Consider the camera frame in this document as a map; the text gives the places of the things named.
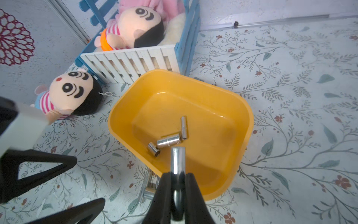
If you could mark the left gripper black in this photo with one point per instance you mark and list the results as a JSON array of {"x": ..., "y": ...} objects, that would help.
[{"x": 23, "y": 169}]

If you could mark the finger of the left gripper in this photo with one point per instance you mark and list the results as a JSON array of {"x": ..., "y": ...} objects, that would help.
[{"x": 82, "y": 214}]

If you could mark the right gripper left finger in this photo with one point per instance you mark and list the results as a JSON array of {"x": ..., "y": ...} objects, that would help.
[{"x": 160, "y": 209}]

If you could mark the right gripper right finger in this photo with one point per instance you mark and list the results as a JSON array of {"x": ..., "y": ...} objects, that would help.
[{"x": 196, "y": 211}]

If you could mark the short metal socket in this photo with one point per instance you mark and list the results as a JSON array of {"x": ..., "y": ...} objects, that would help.
[{"x": 152, "y": 148}]

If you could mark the medium metal socket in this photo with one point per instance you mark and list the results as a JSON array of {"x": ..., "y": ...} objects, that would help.
[{"x": 169, "y": 141}]

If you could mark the long thin metal socket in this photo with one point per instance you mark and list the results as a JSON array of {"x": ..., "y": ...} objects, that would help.
[{"x": 184, "y": 134}]

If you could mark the plush doll on table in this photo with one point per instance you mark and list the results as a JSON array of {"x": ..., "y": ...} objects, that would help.
[{"x": 75, "y": 93}]

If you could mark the white and blue toy crib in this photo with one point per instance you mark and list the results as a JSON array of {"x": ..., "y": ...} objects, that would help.
[{"x": 125, "y": 66}]

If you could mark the plush doll in crib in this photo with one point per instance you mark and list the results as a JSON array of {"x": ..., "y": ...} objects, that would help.
[{"x": 136, "y": 27}]

